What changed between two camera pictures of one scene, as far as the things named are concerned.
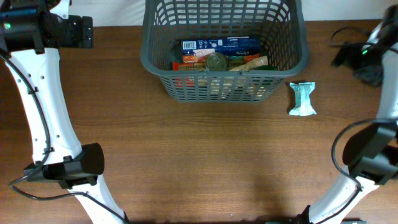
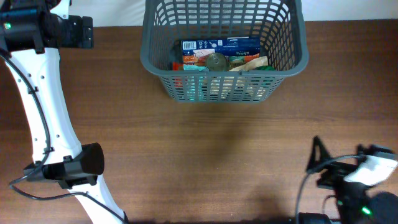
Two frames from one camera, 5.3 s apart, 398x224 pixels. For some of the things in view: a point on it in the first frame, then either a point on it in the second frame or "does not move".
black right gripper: [344, 56] -> [338, 174]
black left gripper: [78, 40] does not move
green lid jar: [266, 67] does not move
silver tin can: [217, 61] does not move
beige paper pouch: [257, 61] does not move
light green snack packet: [302, 91] -> [195, 68]
